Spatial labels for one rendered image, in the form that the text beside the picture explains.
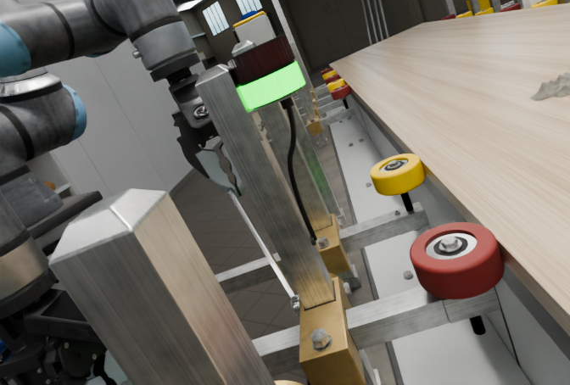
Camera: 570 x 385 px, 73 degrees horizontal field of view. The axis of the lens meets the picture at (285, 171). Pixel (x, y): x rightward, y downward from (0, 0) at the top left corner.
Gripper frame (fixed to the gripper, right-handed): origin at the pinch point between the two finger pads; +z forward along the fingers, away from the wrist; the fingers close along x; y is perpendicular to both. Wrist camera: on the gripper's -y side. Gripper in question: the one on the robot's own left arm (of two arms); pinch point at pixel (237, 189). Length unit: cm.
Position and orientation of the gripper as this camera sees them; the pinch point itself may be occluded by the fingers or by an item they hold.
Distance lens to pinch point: 58.3
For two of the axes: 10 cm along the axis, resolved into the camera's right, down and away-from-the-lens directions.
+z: 4.0, 8.7, 2.9
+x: -8.8, 4.5, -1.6
